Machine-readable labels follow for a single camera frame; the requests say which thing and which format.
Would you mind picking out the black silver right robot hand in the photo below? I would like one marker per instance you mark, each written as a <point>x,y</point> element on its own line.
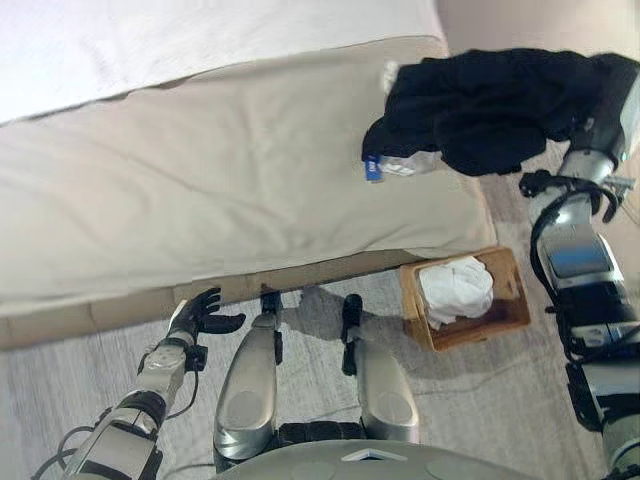
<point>617,110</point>

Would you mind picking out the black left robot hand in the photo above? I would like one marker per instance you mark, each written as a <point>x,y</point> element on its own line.
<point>200,320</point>

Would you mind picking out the black garment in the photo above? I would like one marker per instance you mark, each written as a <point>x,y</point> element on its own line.
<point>475,110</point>

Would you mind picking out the large white garment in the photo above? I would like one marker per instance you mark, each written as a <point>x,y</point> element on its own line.
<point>457,290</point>

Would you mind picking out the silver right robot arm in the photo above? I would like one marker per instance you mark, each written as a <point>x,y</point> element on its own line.
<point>580,260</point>

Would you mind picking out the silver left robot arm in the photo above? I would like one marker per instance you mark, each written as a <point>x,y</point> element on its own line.
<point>155,370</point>

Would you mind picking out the brown bed base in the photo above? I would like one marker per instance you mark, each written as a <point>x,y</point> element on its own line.
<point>125,310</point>

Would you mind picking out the beige bed blanket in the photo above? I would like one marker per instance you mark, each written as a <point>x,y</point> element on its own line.
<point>225,190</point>

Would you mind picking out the brown wicker basket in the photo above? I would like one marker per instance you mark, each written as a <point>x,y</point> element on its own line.
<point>510,300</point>

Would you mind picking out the silver right robot leg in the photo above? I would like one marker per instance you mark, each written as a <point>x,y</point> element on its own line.
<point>382,395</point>

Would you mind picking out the grey robot torso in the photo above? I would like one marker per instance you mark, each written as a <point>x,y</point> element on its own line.
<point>350,465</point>

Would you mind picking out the white duvet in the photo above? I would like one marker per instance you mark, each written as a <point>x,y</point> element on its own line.
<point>175,40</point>

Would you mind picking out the grey rug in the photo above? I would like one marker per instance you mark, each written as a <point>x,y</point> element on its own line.
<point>475,390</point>

